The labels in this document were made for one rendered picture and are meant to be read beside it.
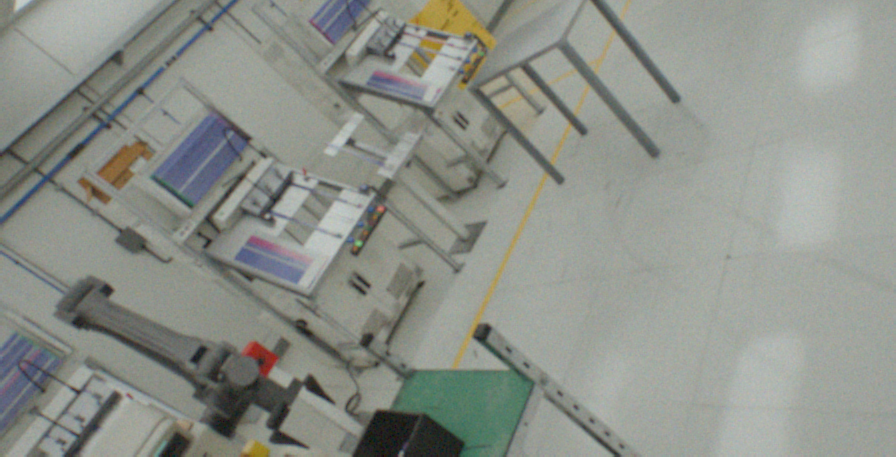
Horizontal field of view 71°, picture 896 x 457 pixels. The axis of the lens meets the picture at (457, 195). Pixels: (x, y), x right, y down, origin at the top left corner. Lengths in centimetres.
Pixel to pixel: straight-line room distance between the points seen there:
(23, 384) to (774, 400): 303
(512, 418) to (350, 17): 365
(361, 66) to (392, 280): 147
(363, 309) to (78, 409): 149
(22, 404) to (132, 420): 191
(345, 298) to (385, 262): 35
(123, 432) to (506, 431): 84
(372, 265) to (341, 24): 165
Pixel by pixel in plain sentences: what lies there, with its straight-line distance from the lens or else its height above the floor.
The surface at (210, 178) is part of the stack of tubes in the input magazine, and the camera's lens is 376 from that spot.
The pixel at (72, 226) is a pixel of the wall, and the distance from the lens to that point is 511.
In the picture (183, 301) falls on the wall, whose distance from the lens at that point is 518.
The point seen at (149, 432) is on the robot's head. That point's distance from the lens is 159.
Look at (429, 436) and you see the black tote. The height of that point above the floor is 103.
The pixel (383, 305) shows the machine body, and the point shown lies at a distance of 391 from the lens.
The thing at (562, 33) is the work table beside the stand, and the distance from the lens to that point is 303.
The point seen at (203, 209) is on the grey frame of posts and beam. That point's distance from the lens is 374.
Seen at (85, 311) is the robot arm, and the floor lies 158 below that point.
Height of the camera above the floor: 168
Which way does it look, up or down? 21 degrees down
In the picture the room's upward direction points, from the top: 47 degrees counter-clockwise
